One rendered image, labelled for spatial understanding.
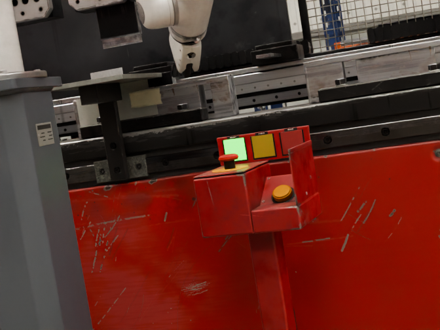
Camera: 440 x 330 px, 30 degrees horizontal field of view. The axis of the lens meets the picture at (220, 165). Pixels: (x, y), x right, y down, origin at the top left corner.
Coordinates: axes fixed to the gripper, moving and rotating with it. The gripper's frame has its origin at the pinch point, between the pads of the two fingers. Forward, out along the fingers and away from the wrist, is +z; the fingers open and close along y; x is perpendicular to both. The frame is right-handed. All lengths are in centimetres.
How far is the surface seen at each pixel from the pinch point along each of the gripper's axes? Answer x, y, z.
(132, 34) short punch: 8.6, 11.3, -0.5
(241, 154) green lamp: -3.6, -31.3, -13.7
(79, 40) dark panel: 14, 47, 50
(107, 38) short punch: 14.2, 12.9, 2.0
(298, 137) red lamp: -13.5, -33.3, -21.1
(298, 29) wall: -187, 220, 320
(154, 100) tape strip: 6.9, -4.6, 4.4
